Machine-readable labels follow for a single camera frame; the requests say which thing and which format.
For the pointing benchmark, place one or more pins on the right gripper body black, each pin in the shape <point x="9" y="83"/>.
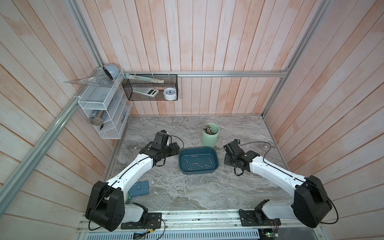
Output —
<point x="229" y="161"/>

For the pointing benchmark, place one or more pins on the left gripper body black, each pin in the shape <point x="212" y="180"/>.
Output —
<point x="169" y="150"/>

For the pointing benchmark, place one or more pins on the teal plastic storage tray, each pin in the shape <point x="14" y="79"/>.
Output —
<point x="199" y="155"/>

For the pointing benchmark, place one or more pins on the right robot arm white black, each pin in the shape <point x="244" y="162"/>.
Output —
<point x="309" y="204"/>

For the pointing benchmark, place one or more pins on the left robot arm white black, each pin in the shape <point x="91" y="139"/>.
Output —
<point x="107" y="202"/>

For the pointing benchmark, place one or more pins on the mint green pencil cup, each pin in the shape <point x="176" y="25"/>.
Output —
<point x="211" y="140"/>

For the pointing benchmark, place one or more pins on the pencils bundle in cup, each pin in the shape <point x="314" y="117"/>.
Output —
<point x="207" y="129"/>

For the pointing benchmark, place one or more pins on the white tape roll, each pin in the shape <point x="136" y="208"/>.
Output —
<point x="170" y="94"/>

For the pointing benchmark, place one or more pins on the white calculator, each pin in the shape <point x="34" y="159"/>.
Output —
<point x="149" y="92"/>

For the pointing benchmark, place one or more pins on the rolled silver brush bundle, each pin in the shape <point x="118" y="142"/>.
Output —
<point x="97" y="117"/>

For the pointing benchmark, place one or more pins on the clear green ruler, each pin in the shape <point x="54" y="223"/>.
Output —
<point x="141" y="78"/>

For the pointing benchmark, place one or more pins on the clear triangle ruler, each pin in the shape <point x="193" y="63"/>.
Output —
<point x="98" y="81"/>

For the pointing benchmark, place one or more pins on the light blue round speaker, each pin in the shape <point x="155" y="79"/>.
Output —
<point x="111" y="71"/>

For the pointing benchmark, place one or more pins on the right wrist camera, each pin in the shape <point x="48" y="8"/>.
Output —
<point x="233" y="149"/>

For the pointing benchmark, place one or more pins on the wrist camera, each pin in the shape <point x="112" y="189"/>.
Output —
<point x="162" y="138"/>
<point x="233" y="149"/>

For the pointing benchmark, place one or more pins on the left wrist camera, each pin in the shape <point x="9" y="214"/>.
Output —
<point x="162" y="138"/>

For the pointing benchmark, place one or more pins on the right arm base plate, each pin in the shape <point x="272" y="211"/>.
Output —
<point x="252" y="219"/>

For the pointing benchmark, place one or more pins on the black wire mesh basket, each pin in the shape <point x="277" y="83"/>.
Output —
<point x="170" y="81"/>

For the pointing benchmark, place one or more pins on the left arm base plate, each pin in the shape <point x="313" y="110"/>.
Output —
<point x="149" y="221"/>

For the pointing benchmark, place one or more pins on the white wire mesh shelf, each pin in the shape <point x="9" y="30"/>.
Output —
<point x="111" y="99"/>

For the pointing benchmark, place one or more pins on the aluminium front rail frame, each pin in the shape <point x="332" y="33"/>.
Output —
<point x="203" y="225"/>

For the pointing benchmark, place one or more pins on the horizontal aluminium wall rail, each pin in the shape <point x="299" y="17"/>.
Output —
<point x="214" y="74"/>

